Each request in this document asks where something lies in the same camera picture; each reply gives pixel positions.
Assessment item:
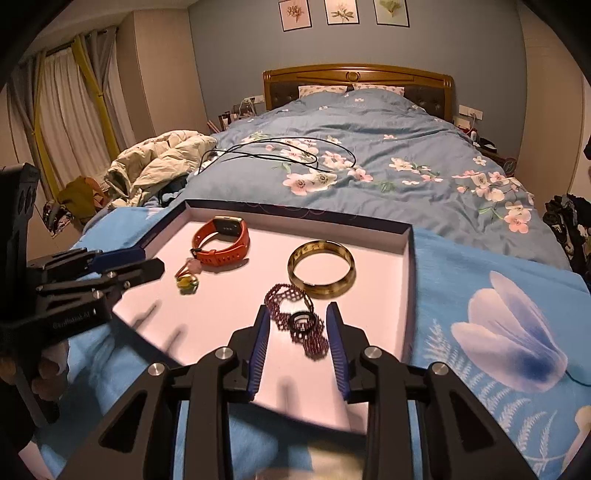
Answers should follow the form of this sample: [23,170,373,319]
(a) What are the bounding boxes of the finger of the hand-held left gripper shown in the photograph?
[85,247,147,280]
[95,258,166,297]

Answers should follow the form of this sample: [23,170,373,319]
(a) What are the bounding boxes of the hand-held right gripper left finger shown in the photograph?
[60,305,273,480]

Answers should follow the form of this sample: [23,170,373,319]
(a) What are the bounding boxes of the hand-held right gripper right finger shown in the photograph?
[325,302,541,480]

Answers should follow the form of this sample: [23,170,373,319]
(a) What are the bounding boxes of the purple beaded bracelet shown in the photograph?
[264,284,331,359]

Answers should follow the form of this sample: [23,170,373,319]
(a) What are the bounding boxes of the black ring band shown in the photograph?
[290,312,321,334]

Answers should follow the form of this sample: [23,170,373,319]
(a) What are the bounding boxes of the green gold ring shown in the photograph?
[174,272,202,295]

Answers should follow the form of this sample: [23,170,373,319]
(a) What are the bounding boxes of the amber bangle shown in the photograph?
[287,240,357,299]

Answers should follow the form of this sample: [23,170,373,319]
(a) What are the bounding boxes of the dark blue shallow box tray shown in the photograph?
[111,198,415,437]

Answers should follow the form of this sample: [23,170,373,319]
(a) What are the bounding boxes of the orange wrist watch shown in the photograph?
[190,216,253,269]

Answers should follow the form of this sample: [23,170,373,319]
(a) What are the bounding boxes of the person's left hand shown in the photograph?
[0,344,71,403]

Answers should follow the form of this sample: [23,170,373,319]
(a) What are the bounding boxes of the patterned cloth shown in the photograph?
[43,200,75,239]

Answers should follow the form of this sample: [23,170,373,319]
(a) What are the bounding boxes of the olive clothing heap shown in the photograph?
[58,178,110,223]

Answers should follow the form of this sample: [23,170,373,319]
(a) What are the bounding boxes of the beige puffer jacket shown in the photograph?
[105,130,218,209]

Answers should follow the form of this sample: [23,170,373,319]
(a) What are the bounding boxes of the blue flower printed blanket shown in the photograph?
[28,205,591,480]

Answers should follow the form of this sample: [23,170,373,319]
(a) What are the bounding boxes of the white and yellow curtains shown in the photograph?
[9,30,136,205]

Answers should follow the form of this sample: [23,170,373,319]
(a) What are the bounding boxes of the cluttered bedside table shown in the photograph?
[208,102,267,136]

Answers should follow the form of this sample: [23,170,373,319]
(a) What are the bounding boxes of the grey-blue floral duvet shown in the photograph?
[185,90,574,271]

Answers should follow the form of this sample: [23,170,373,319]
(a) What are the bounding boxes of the dark bedside table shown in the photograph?
[455,117,519,172]

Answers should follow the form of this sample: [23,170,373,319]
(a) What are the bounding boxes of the floral pillow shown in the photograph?
[298,84,350,99]
[353,83,406,97]

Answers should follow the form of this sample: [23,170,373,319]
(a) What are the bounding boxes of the pile of dark clothes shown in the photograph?
[542,194,591,288]

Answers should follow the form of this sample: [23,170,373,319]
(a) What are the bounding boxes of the wooden bed headboard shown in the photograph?
[263,64,456,123]

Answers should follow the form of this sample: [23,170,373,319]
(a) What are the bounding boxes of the framed pink flower picture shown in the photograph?
[278,0,313,32]

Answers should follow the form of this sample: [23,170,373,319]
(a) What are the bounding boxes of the framed white flower picture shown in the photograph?
[324,0,360,26]

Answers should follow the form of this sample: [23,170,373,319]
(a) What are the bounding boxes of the framed green leaf picture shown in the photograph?
[373,0,410,26]

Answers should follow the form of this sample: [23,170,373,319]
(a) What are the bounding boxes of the black cable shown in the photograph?
[198,136,356,175]

